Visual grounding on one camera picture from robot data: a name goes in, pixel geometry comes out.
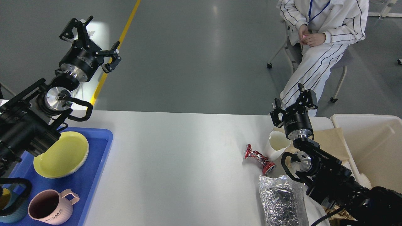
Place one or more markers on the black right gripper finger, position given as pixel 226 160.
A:
pixel 277 113
pixel 306 101

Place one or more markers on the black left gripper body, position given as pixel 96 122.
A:
pixel 81 62

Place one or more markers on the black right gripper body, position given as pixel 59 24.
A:
pixel 297 124

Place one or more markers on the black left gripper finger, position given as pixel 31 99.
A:
pixel 108 59
pixel 75 32

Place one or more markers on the yellow plastic plate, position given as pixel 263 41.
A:
pixel 64 158

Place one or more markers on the pink HOME mug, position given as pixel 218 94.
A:
pixel 53 207

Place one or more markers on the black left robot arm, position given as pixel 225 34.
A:
pixel 32 120

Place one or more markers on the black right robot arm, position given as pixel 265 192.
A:
pixel 328 182

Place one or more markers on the white paper cup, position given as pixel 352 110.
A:
pixel 276 144

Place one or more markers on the crushed red soda can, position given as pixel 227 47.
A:
pixel 266 165

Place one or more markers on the grey rolling chair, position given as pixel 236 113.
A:
pixel 294 57

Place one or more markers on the seated person in white tracksuit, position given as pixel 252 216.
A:
pixel 331 26

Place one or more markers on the crumpled silver foil bag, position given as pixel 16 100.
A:
pixel 282 201

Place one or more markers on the white plastic bin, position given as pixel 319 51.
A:
pixel 374 147

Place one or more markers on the blue plastic tray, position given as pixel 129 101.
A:
pixel 83 182

